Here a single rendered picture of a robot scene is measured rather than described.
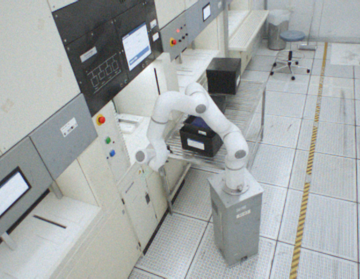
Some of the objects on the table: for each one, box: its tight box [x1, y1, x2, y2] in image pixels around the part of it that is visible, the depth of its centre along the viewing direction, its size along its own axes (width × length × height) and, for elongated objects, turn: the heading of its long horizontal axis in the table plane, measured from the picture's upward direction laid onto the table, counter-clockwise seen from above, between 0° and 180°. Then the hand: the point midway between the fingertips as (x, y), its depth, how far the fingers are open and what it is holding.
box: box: [206, 57, 242, 95], centre depth 290 cm, size 29×29×25 cm
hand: (168, 156), depth 191 cm, fingers open, 6 cm apart
